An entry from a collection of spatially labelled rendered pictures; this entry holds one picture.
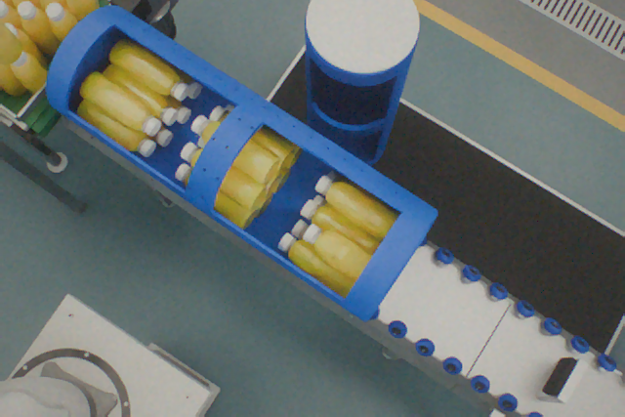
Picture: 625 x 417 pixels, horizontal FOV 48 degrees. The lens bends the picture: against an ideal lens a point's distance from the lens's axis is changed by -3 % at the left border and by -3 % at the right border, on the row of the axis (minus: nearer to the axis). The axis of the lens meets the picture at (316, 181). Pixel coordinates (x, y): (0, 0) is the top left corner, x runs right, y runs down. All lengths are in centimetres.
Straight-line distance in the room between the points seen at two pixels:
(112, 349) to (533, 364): 96
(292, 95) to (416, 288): 116
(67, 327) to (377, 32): 99
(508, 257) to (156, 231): 127
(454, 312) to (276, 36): 156
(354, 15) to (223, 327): 131
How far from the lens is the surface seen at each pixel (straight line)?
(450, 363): 170
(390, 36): 180
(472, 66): 296
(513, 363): 178
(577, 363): 166
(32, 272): 286
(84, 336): 167
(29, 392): 143
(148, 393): 163
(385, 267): 144
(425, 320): 174
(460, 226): 260
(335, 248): 152
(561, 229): 269
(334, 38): 179
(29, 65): 186
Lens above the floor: 264
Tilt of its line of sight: 75 degrees down
